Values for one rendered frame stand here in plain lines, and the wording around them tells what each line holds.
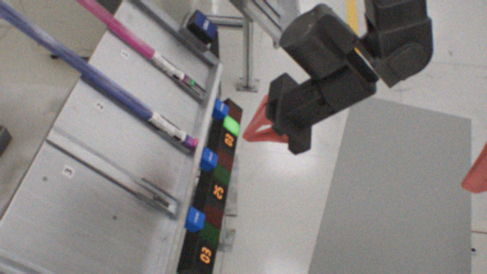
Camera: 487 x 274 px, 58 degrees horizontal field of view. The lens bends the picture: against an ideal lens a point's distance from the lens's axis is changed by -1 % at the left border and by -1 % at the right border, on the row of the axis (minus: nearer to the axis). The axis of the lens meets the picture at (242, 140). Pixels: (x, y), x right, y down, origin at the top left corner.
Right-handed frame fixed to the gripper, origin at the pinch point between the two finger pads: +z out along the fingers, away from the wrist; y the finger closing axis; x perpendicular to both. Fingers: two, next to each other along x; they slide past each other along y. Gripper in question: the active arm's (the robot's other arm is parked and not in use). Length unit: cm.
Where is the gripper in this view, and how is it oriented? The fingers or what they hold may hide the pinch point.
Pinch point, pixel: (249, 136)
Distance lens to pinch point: 65.6
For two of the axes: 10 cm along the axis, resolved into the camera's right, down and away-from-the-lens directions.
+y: -1.4, 7.5, -6.4
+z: -7.0, 3.8, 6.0
